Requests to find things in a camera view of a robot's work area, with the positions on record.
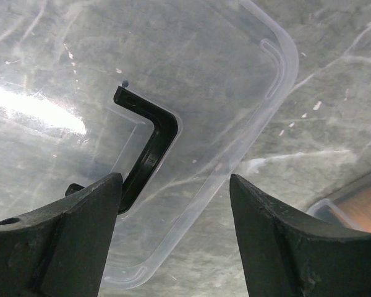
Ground clear box lid black handle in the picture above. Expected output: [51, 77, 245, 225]
[0, 1, 298, 290]

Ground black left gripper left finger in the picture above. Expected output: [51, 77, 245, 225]
[0, 173, 123, 296]

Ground clear first aid box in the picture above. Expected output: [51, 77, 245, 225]
[307, 173, 371, 233]

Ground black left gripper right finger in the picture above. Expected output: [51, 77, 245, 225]
[229, 174, 371, 296]

